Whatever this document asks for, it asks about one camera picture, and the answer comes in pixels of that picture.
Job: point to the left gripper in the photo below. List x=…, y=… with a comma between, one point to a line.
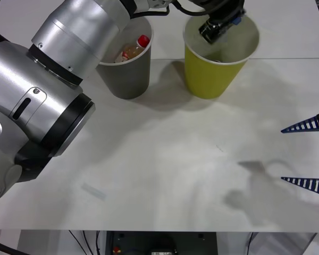
x=224, y=7

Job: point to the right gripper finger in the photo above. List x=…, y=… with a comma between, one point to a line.
x=312, y=124
x=311, y=183

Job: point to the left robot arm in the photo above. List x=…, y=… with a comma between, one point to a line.
x=42, y=87

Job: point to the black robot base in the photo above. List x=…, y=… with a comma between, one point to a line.
x=162, y=243

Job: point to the yellow-green plastic waste bin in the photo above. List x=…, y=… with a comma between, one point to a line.
x=207, y=79

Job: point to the red-capped plastic bottle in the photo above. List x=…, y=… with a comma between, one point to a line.
x=133, y=51

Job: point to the grey plastic waste bin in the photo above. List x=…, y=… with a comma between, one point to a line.
x=130, y=77

